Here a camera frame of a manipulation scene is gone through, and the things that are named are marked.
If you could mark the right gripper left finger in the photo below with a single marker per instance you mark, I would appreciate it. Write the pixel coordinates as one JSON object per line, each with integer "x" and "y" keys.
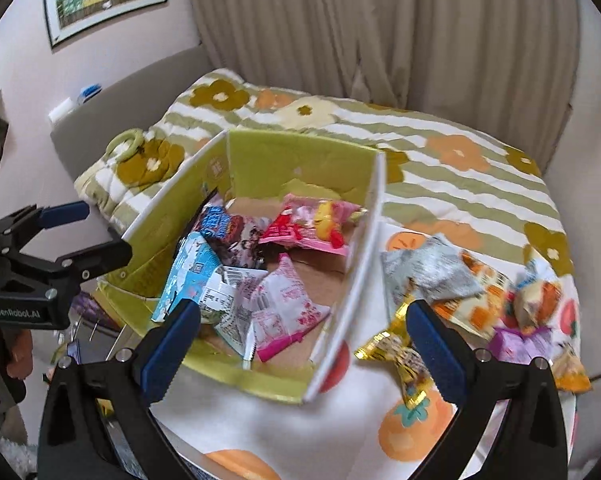
{"x": 73, "y": 441}

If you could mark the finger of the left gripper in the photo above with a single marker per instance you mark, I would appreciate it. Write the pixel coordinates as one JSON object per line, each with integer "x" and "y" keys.
{"x": 92, "y": 262}
{"x": 22, "y": 226}

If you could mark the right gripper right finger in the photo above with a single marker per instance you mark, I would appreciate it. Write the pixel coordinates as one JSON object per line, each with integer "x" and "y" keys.
{"x": 531, "y": 441}

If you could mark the light blue snack bag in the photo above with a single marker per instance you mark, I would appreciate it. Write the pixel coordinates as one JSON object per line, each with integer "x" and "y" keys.
{"x": 220, "y": 292}

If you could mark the pink marshmallow snack bag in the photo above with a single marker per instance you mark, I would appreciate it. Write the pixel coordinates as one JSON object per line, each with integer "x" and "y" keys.
{"x": 312, "y": 223}

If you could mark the purple snack packet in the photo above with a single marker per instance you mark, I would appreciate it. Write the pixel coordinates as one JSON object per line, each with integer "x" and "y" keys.
{"x": 508, "y": 345}

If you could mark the dark blue red packet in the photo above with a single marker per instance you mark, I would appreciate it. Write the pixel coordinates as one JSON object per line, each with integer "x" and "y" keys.
{"x": 233, "y": 237}

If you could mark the orange yellow snack packet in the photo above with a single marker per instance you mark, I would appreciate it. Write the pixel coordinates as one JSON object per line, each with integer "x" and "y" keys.
{"x": 479, "y": 314}

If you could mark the blue white bottle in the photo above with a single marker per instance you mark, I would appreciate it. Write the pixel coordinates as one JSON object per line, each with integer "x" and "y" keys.
{"x": 70, "y": 104}

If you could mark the white persimmon print cloth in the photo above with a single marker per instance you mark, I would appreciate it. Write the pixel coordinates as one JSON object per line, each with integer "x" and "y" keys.
{"x": 356, "y": 427}

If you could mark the grey headboard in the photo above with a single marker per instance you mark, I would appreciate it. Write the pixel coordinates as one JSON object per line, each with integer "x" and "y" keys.
{"x": 137, "y": 101}

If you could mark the gold wrapped candy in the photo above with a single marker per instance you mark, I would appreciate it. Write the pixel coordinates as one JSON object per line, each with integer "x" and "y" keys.
{"x": 395, "y": 345}

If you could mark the green cardboard storage box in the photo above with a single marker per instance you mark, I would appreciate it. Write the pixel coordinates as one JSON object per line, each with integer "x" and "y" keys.
{"x": 252, "y": 170}

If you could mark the small pink white packet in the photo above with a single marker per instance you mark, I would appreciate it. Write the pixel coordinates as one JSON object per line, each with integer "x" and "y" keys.
{"x": 283, "y": 312}

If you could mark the silver grey snack packet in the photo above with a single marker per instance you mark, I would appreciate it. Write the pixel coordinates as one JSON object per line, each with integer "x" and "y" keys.
{"x": 434, "y": 272}

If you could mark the floral striped quilt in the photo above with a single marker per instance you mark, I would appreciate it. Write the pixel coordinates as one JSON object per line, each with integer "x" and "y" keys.
{"x": 442, "y": 177}

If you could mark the beige curtain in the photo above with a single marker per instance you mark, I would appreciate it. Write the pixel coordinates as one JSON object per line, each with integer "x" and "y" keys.
{"x": 505, "y": 67}

